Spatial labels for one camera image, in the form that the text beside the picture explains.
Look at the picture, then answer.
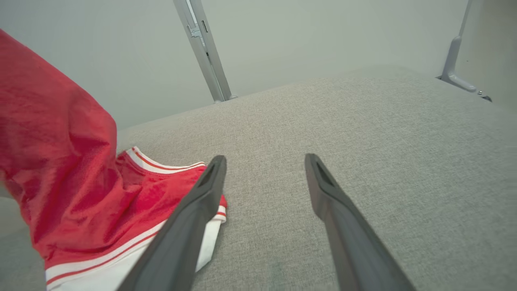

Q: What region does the red and white shirt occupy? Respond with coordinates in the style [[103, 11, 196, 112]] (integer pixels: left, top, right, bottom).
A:
[[0, 28, 228, 291]]

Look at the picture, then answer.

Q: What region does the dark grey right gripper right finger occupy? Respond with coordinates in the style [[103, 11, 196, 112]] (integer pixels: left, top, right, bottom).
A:
[[305, 153, 417, 291]]

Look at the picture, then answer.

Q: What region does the grey partition support foot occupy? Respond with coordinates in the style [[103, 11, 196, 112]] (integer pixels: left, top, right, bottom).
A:
[[435, 0, 492, 102]]

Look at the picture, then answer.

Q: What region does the grey partition post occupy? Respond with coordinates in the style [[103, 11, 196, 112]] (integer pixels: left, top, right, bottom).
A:
[[189, 0, 238, 101], [173, 0, 225, 104]]

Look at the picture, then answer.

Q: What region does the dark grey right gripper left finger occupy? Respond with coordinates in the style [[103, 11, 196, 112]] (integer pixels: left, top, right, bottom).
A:
[[116, 155, 227, 291]]

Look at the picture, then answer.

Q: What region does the grey fabric sofa seat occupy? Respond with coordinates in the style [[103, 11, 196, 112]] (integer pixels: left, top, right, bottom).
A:
[[0, 67, 517, 291]]

